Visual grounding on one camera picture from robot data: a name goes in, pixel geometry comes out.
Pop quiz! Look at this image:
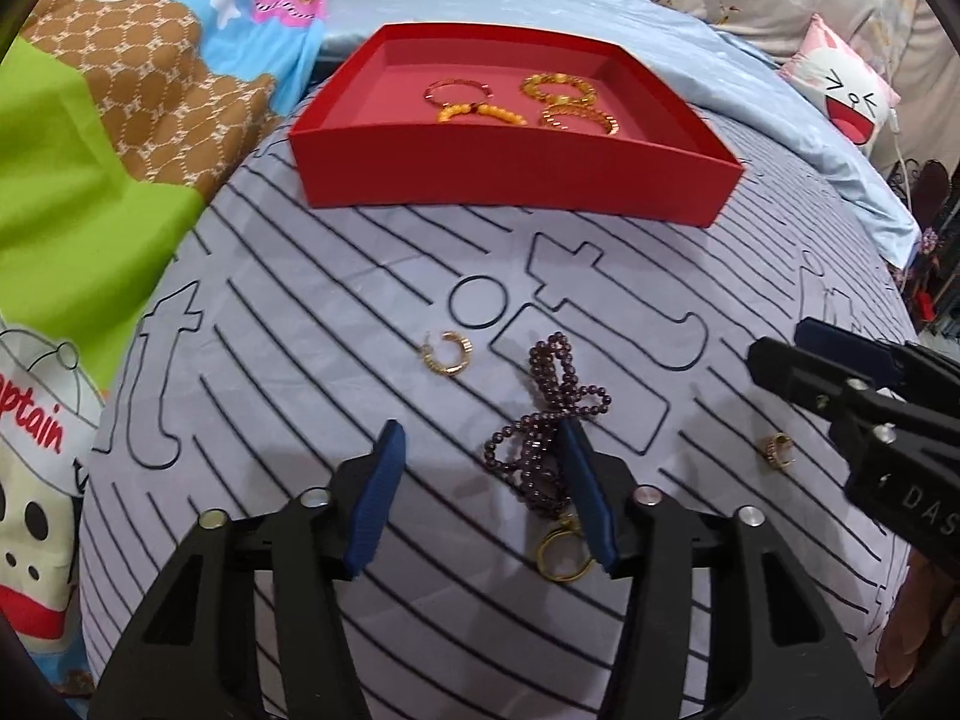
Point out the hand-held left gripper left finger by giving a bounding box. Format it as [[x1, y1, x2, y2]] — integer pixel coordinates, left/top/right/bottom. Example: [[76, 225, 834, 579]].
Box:
[[97, 420, 406, 720]]

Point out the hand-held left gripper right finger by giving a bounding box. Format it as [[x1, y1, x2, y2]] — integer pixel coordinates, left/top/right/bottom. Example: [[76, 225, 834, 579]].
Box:
[[559, 420, 878, 720]]

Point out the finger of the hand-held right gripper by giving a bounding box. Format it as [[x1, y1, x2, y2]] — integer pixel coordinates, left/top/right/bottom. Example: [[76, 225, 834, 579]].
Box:
[[748, 337, 878, 428], [795, 318, 931, 387]]

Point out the thin gold ring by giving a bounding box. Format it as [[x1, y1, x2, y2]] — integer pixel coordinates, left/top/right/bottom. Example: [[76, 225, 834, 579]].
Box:
[[535, 514, 601, 584]]

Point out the dark purple bead bracelet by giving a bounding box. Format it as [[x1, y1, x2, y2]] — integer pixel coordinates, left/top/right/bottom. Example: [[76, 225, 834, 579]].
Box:
[[482, 331, 616, 517]]

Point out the gold chain bracelet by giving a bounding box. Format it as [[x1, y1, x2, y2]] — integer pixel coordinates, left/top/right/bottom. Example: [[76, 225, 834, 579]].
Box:
[[541, 105, 620, 139]]

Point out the red cardboard box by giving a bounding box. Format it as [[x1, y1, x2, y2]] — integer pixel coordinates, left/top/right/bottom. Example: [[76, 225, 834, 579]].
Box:
[[289, 22, 745, 230]]

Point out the yellow stone chunk bracelet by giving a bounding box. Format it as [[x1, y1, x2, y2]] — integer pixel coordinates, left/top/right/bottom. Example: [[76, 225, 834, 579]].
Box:
[[521, 72, 601, 110]]

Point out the yellow round bead bracelet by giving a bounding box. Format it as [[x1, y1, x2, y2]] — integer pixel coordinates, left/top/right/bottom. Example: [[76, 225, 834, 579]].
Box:
[[436, 100, 527, 128]]

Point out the gold bangle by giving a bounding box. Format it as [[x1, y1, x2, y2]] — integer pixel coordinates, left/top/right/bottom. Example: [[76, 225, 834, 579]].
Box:
[[422, 78, 490, 107]]

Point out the person's right hand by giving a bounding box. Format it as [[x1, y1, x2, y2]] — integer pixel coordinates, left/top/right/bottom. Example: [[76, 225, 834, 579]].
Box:
[[874, 532, 960, 700]]

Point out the dark scrolled metal rack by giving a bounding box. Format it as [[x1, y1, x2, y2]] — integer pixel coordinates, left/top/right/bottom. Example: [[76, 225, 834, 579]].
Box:
[[891, 157, 960, 335]]

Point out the grey striped bedsheet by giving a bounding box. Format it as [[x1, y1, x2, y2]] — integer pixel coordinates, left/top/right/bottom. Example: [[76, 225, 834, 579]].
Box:
[[75, 111, 925, 720]]

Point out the pink cat face pillow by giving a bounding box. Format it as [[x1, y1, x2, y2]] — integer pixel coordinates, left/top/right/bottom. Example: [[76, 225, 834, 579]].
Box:
[[777, 13, 902, 149]]

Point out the light blue blanket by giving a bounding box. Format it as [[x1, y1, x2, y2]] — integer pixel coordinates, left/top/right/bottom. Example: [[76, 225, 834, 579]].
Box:
[[321, 0, 922, 269]]

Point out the cartoon monkey blanket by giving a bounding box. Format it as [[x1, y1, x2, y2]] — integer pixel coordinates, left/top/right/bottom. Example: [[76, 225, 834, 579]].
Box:
[[0, 0, 332, 720]]

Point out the small open gold ring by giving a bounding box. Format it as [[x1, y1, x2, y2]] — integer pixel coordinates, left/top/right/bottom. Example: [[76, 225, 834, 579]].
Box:
[[420, 331, 475, 376]]

